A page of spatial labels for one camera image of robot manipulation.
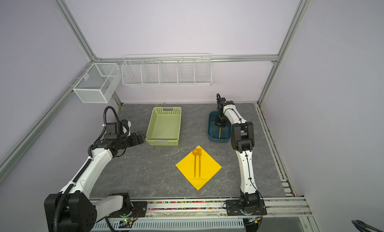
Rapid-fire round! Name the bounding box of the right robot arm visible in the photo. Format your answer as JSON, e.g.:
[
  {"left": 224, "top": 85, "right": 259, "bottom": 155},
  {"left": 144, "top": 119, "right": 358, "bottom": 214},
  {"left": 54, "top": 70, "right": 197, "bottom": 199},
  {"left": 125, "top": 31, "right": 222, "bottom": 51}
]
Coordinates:
[{"left": 216, "top": 93, "right": 263, "bottom": 215}]

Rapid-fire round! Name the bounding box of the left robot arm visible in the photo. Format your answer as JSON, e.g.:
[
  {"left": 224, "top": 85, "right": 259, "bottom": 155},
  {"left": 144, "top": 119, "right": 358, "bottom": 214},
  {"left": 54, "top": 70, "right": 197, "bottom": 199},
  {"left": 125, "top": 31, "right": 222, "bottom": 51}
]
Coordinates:
[{"left": 44, "top": 106, "right": 145, "bottom": 232}]

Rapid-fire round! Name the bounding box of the teal plastic tray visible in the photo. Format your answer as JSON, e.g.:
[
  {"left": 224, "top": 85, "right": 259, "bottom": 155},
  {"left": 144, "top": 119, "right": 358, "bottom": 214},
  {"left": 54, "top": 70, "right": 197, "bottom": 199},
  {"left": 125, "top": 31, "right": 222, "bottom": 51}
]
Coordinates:
[{"left": 208, "top": 111, "right": 232, "bottom": 143}]

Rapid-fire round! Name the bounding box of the green plastic basket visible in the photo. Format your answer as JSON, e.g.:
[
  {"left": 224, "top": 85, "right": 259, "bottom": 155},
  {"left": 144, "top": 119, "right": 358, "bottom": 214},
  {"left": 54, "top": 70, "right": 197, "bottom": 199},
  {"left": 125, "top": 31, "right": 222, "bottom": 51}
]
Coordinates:
[{"left": 146, "top": 106, "right": 182, "bottom": 146}]

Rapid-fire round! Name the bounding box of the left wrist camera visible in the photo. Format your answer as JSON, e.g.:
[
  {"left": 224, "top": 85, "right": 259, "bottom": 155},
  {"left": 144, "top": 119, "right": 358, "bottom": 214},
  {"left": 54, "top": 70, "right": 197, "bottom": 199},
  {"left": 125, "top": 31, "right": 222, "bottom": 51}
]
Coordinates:
[{"left": 120, "top": 119, "right": 131, "bottom": 133}]

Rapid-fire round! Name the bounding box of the white wire wall rack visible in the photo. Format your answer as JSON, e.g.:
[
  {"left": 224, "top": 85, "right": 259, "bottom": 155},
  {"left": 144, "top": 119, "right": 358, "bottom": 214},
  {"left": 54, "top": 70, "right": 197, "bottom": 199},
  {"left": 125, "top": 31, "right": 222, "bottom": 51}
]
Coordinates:
[{"left": 122, "top": 53, "right": 213, "bottom": 86}]

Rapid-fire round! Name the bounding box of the white mesh wall box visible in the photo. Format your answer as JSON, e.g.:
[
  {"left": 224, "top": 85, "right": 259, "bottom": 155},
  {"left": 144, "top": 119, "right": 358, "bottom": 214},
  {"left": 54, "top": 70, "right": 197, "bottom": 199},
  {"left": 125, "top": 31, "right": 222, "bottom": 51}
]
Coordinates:
[{"left": 73, "top": 63, "right": 122, "bottom": 104}]

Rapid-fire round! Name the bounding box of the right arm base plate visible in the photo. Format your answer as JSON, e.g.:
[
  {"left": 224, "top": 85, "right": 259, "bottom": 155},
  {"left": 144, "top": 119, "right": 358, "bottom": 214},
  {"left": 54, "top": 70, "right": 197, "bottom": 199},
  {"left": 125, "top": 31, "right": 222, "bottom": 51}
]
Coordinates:
[{"left": 223, "top": 199, "right": 267, "bottom": 216}]

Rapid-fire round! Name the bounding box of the white vented cable duct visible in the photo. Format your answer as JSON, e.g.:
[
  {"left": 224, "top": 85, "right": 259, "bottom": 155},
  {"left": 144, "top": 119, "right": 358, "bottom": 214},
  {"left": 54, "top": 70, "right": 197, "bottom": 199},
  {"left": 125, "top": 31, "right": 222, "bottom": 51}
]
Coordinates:
[{"left": 109, "top": 218, "right": 245, "bottom": 232}]

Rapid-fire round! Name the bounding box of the black cable bottom right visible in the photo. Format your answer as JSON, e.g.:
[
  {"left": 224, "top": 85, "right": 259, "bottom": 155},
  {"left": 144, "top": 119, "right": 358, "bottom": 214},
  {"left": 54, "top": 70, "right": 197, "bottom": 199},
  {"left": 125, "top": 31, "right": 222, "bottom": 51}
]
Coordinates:
[{"left": 351, "top": 219, "right": 383, "bottom": 232}]

